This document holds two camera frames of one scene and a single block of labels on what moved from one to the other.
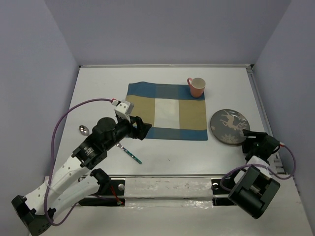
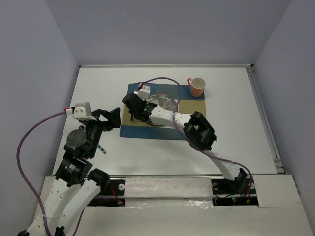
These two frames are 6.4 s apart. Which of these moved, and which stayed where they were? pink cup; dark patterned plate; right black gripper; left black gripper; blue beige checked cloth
Moved: dark patterned plate; right black gripper; left black gripper
Stayed: blue beige checked cloth; pink cup
